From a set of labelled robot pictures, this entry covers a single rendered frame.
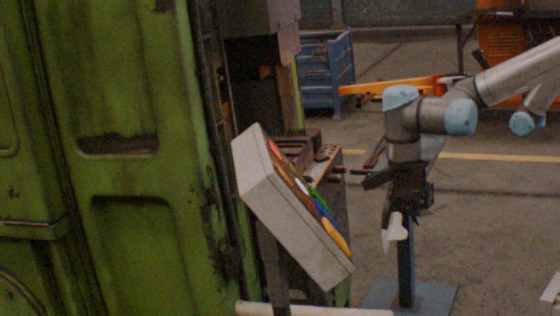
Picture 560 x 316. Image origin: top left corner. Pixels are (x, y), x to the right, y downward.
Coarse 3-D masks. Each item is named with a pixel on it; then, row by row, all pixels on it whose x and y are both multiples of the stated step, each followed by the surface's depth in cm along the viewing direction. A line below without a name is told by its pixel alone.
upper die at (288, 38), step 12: (252, 36) 168; (264, 36) 167; (276, 36) 166; (288, 36) 175; (228, 48) 172; (240, 48) 171; (252, 48) 170; (264, 48) 169; (276, 48) 167; (288, 48) 175; (300, 48) 186; (228, 60) 173; (240, 60) 172; (252, 60) 171; (264, 60) 170; (276, 60) 169
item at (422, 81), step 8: (392, 80) 197; (400, 80) 195; (408, 80) 193; (416, 80) 192; (424, 80) 191; (432, 80) 190; (344, 88) 200; (352, 88) 199; (360, 88) 199; (368, 88) 198; (376, 88) 197; (384, 88) 196
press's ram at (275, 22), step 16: (224, 0) 162; (240, 0) 160; (256, 0) 159; (272, 0) 162; (288, 0) 175; (224, 16) 163; (240, 16) 162; (256, 16) 161; (272, 16) 162; (288, 16) 175; (224, 32) 165; (240, 32) 164; (256, 32) 162; (272, 32) 162
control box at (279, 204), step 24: (240, 144) 138; (264, 144) 128; (240, 168) 125; (264, 168) 116; (288, 168) 135; (240, 192) 114; (264, 192) 113; (288, 192) 114; (264, 216) 115; (288, 216) 115; (312, 216) 117; (288, 240) 117; (312, 240) 118; (312, 264) 119; (336, 264) 120
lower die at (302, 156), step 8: (280, 144) 189; (288, 144) 188; (296, 144) 187; (288, 152) 184; (296, 152) 183; (304, 152) 188; (312, 152) 197; (296, 160) 181; (304, 160) 188; (296, 168) 180; (304, 168) 189
